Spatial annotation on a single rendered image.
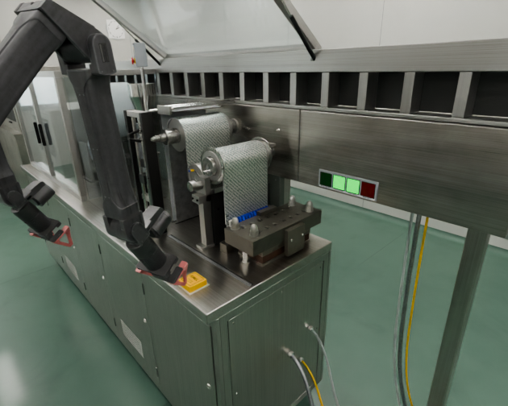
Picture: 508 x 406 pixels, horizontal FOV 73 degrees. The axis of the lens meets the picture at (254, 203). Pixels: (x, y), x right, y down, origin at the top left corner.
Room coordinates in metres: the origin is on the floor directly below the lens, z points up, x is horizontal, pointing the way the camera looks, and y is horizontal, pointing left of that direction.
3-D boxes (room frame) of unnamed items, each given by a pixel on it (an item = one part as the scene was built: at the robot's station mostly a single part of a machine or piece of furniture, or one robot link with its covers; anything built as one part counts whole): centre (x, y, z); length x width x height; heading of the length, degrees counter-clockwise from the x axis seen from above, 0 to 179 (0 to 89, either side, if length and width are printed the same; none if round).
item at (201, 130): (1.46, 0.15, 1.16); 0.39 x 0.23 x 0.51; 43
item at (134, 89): (1.88, 0.57, 1.50); 0.14 x 0.14 x 0.06
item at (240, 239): (1.26, -0.08, 1.00); 0.40 x 0.16 x 0.06; 133
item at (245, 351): (2.00, 0.76, 0.43); 2.52 x 0.64 x 0.86; 43
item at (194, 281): (1.00, 0.22, 0.91); 0.07 x 0.07 x 0.02; 43
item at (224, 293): (1.99, 0.77, 0.88); 2.52 x 0.66 x 0.04; 43
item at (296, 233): (1.20, -0.16, 0.97); 0.10 x 0.03 x 0.11; 133
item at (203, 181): (1.28, 0.21, 1.05); 0.06 x 0.05 x 0.31; 133
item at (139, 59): (1.71, 0.51, 1.66); 0.07 x 0.07 x 0.10; 22
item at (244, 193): (1.32, 0.03, 1.11); 0.23 x 0.01 x 0.18; 133
